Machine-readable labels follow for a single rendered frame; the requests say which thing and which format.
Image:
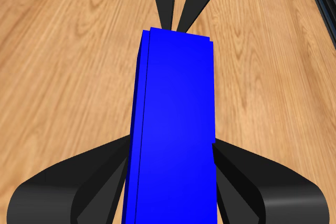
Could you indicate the black table frame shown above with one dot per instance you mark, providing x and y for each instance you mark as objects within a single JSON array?
[{"x": 326, "y": 6}]

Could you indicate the blue hollow socket block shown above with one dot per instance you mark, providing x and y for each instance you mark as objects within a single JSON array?
[{"x": 178, "y": 129}]

